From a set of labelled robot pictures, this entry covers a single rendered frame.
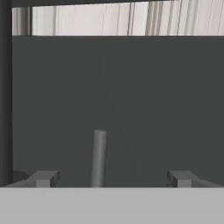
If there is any dark grey cupboard door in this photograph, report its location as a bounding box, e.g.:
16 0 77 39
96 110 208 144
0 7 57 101
11 35 224 188

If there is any grey cylindrical door handle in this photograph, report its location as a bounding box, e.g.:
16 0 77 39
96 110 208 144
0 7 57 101
90 129 109 188

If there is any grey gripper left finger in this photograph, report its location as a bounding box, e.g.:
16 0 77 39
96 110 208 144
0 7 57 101
4 170 61 188

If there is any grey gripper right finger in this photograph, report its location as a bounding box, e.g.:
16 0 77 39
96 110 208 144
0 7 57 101
166 170 223 188

